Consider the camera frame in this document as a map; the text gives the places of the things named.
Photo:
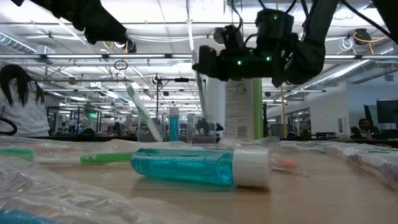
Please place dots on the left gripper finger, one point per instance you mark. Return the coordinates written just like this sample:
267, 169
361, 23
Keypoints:
105, 31

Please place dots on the blue mouthwash bottle white cap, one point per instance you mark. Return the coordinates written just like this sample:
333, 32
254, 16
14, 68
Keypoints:
174, 127
186, 166

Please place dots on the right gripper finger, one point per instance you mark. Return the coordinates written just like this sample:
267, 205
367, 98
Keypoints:
211, 63

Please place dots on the blue toothbrush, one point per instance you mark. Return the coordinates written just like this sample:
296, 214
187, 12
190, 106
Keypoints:
18, 218

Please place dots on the person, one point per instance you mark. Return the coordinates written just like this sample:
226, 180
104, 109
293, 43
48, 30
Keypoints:
363, 124
25, 118

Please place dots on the clear acrylic organizer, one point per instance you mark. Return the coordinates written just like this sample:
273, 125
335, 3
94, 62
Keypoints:
190, 130

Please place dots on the white green wipes canister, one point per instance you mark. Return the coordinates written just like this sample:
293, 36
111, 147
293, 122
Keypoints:
239, 109

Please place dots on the black pole stand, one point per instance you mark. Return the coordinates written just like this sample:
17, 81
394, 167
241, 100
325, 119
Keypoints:
157, 102

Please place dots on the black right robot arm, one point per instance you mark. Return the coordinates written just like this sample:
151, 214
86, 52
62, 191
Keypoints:
311, 46

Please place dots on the black monitor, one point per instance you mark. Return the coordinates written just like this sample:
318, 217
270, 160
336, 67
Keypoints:
388, 110

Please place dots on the white column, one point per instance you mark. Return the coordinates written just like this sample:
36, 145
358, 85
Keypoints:
214, 105

